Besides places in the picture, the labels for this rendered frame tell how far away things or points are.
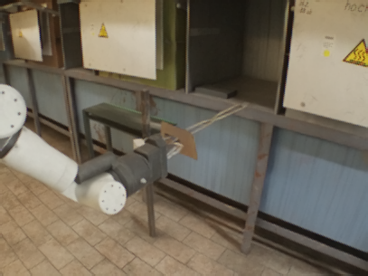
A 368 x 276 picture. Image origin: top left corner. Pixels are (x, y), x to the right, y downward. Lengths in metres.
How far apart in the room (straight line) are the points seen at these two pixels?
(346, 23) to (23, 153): 0.89
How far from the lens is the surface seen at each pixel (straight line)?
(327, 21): 0.94
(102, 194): 0.52
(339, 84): 0.94
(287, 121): 1.15
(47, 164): 0.49
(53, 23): 2.32
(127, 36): 1.40
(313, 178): 1.28
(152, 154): 0.63
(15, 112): 0.43
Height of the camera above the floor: 1.22
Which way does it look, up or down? 25 degrees down
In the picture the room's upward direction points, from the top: 1 degrees clockwise
